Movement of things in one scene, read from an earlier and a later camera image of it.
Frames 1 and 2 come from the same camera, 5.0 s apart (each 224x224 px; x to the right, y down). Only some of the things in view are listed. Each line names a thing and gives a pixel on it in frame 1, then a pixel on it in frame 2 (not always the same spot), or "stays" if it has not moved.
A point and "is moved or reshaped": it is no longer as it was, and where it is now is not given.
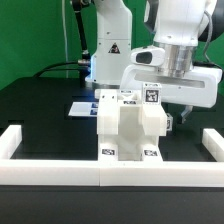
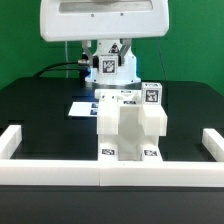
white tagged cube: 169,122 is moved or reshaped
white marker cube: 151,152 stays
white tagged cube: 151,93 stays
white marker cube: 108,152 stays
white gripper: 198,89 to 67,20
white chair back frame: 108,109 stays
